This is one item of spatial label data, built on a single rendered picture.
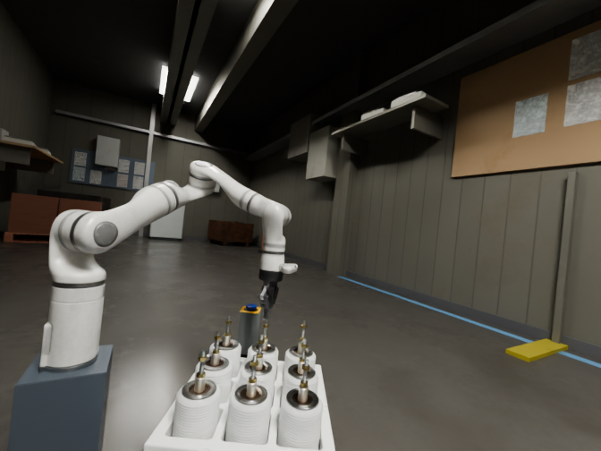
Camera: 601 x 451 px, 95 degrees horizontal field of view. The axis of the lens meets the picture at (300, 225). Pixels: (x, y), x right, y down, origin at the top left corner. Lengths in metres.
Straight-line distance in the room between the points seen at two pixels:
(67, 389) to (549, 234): 2.74
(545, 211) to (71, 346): 2.76
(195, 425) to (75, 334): 0.31
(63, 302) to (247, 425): 0.46
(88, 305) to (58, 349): 0.09
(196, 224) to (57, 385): 7.25
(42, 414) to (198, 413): 0.29
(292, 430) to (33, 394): 0.50
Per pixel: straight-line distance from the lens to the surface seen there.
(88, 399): 0.79
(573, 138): 2.80
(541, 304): 2.76
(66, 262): 0.76
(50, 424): 0.82
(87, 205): 5.56
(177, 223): 7.06
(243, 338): 1.10
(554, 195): 2.76
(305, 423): 0.72
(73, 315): 0.75
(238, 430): 0.74
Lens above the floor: 0.64
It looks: level
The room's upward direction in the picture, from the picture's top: 6 degrees clockwise
